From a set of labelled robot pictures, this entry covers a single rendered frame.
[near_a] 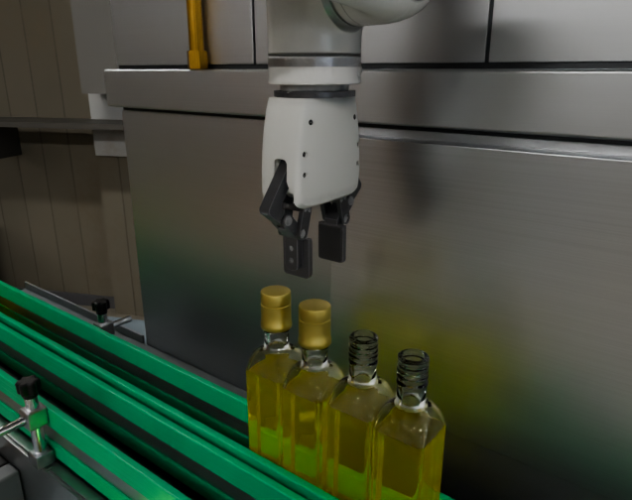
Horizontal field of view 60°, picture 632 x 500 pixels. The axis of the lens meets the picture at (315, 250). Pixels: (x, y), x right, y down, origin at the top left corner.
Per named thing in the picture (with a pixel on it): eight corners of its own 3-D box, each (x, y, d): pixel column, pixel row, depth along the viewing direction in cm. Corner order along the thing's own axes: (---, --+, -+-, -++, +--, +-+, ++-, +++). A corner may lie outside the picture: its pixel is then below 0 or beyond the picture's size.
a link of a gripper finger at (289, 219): (287, 205, 53) (288, 270, 55) (264, 211, 51) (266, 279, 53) (313, 210, 51) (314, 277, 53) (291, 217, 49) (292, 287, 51)
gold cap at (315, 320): (337, 340, 59) (338, 303, 57) (317, 353, 56) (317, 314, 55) (312, 331, 61) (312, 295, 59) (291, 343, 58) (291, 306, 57)
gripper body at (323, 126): (316, 78, 56) (316, 187, 60) (245, 80, 49) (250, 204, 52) (379, 79, 52) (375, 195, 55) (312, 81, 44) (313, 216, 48)
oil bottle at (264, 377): (312, 493, 70) (311, 342, 63) (283, 520, 66) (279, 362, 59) (278, 474, 73) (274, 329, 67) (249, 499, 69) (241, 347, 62)
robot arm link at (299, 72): (310, 57, 55) (310, 87, 56) (248, 56, 49) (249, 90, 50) (381, 56, 51) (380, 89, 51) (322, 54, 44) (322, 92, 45)
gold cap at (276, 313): (257, 331, 61) (255, 295, 59) (264, 318, 64) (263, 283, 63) (289, 333, 60) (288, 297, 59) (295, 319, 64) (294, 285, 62)
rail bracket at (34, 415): (60, 465, 76) (45, 380, 71) (5, 496, 70) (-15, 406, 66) (45, 453, 78) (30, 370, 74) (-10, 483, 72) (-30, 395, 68)
